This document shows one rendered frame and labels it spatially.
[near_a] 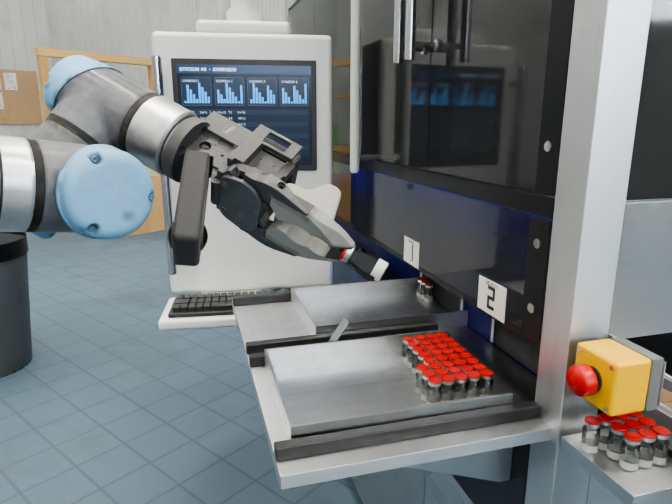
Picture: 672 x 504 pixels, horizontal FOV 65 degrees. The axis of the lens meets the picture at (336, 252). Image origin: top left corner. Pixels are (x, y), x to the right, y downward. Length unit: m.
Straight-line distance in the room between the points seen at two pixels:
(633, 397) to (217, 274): 1.21
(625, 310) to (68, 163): 0.71
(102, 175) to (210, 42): 1.18
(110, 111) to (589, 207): 0.58
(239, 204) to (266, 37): 1.09
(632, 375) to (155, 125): 0.62
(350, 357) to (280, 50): 0.93
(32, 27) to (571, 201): 11.69
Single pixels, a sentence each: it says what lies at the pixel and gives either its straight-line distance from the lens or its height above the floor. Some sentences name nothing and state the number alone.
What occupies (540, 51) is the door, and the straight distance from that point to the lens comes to 0.86.
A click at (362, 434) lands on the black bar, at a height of 0.90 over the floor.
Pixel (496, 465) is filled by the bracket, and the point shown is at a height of 0.76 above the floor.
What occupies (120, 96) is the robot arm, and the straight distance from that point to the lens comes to 0.60.
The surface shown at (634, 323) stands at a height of 1.04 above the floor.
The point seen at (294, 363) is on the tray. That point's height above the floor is 0.88.
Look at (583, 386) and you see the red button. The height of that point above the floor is 1.00.
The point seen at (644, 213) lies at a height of 1.19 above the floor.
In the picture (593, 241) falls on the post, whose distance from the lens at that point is 0.77.
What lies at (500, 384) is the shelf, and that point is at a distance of 0.97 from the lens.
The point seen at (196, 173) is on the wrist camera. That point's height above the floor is 1.27.
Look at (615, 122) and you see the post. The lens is 0.77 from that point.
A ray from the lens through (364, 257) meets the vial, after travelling 0.52.
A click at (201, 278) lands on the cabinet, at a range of 1.66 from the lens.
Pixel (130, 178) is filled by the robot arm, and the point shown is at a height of 1.27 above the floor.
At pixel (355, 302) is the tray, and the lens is 1.31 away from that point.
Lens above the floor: 1.32
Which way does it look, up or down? 14 degrees down
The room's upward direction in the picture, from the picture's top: straight up
